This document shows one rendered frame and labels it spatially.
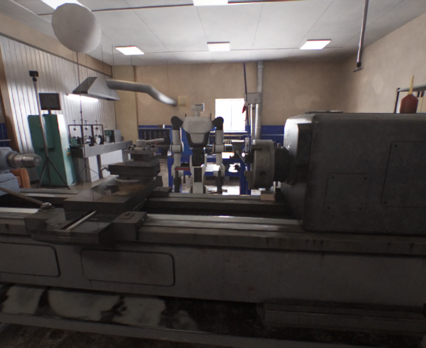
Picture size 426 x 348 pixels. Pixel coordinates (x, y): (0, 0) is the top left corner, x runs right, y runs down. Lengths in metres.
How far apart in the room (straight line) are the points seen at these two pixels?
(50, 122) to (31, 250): 4.17
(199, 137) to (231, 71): 6.34
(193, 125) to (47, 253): 1.49
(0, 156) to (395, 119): 1.94
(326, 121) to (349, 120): 0.08
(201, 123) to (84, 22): 3.19
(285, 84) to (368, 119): 7.52
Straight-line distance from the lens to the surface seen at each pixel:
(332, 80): 8.95
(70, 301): 1.48
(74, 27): 4.79
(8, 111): 5.89
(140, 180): 1.45
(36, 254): 1.45
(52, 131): 5.43
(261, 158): 1.03
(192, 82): 8.44
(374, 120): 1.03
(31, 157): 1.59
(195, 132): 2.15
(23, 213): 1.52
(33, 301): 1.58
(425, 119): 1.14
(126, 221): 1.04
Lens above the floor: 1.29
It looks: 13 degrees down
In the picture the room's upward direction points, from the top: straight up
